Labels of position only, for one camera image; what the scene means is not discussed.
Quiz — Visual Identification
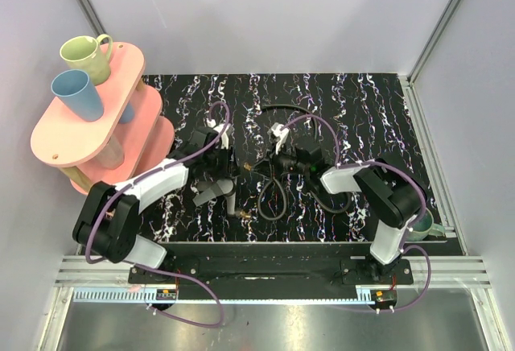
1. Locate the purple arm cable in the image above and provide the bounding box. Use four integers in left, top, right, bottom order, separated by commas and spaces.
84, 101, 233, 328
279, 114, 434, 316

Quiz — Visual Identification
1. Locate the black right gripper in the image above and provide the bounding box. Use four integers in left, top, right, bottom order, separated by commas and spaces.
251, 139, 309, 179

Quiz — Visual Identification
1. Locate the pink two-tier wooden shelf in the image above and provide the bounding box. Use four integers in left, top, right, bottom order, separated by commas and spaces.
31, 42, 175, 194

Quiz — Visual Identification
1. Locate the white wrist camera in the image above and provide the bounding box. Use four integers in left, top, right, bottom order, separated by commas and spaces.
207, 120, 233, 150
269, 122, 290, 155

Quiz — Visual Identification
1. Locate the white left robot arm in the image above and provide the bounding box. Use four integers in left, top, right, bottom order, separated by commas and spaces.
72, 123, 238, 283

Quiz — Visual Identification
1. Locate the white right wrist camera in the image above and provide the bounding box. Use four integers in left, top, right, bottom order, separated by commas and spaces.
269, 122, 290, 155

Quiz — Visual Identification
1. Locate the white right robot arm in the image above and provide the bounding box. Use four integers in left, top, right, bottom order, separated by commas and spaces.
262, 147, 427, 284

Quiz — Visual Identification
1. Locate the blue plastic cup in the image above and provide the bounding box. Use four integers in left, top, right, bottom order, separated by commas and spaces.
51, 69, 104, 122
118, 103, 135, 124

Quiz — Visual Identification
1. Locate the green ceramic mug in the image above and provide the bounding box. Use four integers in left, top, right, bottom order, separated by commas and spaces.
60, 34, 113, 85

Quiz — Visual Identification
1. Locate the grey faucet with brass fittings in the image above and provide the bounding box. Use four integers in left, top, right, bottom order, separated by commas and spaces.
190, 163, 251, 220

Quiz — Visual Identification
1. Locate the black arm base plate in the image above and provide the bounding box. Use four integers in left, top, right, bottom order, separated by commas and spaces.
130, 255, 414, 286

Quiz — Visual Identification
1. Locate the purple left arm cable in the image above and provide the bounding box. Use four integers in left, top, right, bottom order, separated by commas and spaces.
84, 101, 233, 328

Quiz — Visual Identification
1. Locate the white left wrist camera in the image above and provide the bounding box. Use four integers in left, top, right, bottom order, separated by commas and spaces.
207, 120, 233, 150

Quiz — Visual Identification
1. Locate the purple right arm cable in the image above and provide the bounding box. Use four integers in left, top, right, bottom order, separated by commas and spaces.
279, 114, 434, 316

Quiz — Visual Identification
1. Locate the teal ceramic mug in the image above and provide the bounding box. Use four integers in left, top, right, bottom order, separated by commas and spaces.
407, 209, 446, 242

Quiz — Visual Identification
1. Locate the black marble pattern mat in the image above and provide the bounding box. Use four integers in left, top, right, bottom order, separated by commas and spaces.
86, 72, 443, 243

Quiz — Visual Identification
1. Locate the aluminium frame rail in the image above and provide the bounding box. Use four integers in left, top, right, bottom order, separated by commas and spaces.
55, 256, 491, 306

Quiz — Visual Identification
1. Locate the black corrugated metal hose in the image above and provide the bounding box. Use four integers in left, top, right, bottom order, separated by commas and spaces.
241, 103, 351, 221

